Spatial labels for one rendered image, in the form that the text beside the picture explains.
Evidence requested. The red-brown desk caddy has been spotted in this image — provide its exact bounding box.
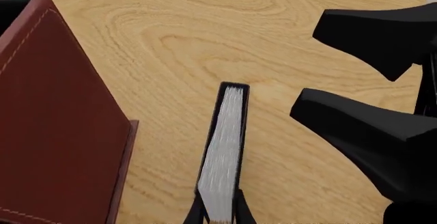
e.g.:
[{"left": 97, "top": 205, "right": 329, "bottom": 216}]
[{"left": 0, "top": 0, "right": 139, "bottom": 224}]

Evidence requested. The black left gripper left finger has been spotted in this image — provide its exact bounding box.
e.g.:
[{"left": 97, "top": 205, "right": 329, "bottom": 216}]
[{"left": 183, "top": 195, "right": 210, "bottom": 224}]

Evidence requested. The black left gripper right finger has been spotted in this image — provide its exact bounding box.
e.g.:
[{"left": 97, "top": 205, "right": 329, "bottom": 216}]
[{"left": 233, "top": 188, "right": 257, "bottom": 224}]

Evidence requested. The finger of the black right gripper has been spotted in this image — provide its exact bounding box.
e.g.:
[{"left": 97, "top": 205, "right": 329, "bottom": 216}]
[
  {"left": 289, "top": 87, "right": 437, "bottom": 206},
  {"left": 312, "top": 1, "right": 437, "bottom": 83}
]

